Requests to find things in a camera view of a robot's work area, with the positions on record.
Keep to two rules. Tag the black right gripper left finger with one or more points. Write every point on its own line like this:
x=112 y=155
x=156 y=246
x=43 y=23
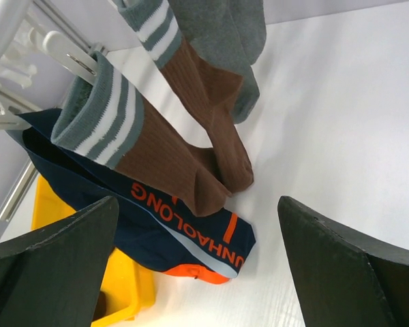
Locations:
x=52 y=276

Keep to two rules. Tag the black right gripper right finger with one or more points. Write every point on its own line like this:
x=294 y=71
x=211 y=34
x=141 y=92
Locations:
x=343 y=277

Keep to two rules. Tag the white clip drying hanger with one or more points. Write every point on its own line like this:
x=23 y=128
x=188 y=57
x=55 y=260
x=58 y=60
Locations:
x=40 y=54

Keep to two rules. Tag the yellow plastic tray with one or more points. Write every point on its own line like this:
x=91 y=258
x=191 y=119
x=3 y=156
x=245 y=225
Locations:
x=129 y=287

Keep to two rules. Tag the navy orange underwear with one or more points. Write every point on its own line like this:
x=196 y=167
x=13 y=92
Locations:
x=155 y=229

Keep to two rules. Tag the brown sock striped cuff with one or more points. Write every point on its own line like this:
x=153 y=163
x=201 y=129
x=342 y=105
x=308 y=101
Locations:
x=113 y=125

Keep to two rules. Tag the grey sock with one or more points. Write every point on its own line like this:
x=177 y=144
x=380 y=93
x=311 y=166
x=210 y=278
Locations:
x=229 y=35

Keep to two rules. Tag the aluminium frame rail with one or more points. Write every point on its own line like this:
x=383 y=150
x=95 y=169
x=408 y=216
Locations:
x=18 y=192

